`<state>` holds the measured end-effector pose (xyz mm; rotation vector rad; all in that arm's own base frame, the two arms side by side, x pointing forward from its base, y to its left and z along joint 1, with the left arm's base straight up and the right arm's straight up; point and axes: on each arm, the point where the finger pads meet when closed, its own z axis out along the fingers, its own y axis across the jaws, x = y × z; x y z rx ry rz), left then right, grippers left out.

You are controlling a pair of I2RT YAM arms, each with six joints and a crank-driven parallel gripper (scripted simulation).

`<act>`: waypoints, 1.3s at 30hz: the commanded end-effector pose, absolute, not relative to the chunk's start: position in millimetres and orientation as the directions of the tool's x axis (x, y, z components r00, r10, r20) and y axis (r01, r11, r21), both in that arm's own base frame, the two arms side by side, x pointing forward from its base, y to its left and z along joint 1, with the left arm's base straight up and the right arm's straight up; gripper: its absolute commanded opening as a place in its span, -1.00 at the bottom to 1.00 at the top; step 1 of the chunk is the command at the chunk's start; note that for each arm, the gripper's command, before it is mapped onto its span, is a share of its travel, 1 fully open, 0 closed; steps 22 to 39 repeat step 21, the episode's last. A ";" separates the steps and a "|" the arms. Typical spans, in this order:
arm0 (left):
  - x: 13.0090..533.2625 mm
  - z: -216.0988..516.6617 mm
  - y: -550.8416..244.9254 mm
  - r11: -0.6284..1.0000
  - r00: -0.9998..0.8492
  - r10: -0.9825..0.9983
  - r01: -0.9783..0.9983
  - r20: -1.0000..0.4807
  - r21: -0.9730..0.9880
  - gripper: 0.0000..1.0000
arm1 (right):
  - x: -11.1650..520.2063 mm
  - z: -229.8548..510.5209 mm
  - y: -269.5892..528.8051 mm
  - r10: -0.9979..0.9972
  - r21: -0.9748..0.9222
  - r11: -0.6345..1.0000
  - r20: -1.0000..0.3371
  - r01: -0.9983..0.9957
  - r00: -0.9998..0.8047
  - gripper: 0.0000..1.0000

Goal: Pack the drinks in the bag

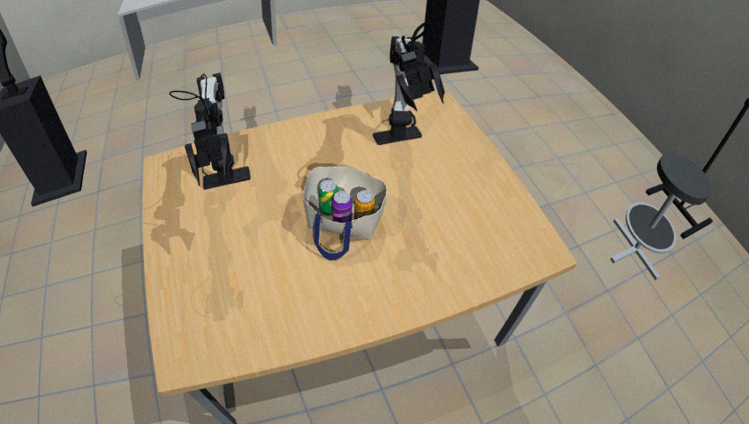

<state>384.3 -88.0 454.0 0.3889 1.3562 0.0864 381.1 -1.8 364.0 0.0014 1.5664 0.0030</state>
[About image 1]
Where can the green and yellow drink can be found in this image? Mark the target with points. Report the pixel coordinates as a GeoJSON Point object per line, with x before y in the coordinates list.
{"type": "Point", "coordinates": [327, 189]}

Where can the yellow and red drink can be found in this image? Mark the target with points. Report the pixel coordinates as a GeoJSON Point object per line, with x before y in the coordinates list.
{"type": "Point", "coordinates": [364, 204]}

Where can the white tote bag with blue handles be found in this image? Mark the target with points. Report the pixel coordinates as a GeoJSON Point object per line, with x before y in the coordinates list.
{"type": "Point", "coordinates": [352, 181]}

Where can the purple drink can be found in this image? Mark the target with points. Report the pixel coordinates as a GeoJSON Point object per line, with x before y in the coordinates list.
{"type": "Point", "coordinates": [342, 207]}

